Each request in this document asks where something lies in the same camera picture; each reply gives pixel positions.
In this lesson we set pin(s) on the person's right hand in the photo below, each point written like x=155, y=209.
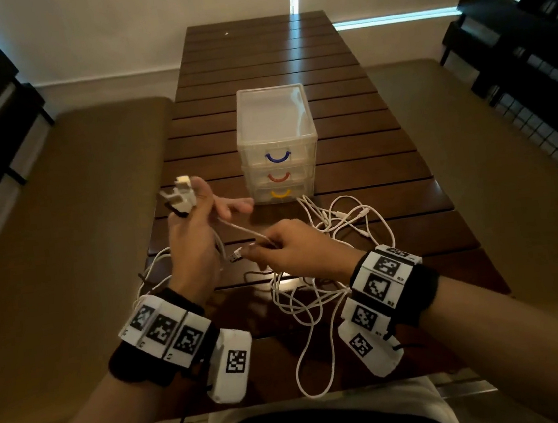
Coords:
x=303, y=251

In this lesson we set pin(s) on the person's left hand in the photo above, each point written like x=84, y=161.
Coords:
x=194, y=257

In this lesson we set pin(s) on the clear plastic three-drawer organiser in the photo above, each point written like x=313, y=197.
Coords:
x=274, y=115

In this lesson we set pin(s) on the person's right forearm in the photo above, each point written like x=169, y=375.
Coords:
x=517, y=348

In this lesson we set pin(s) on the black marker wristband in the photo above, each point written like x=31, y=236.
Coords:
x=167, y=330
x=395, y=281

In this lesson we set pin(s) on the brown bench cushion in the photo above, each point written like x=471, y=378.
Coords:
x=493, y=171
x=64, y=251

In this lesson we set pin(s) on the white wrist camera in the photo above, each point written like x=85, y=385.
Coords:
x=371, y=353
x=233, y=363

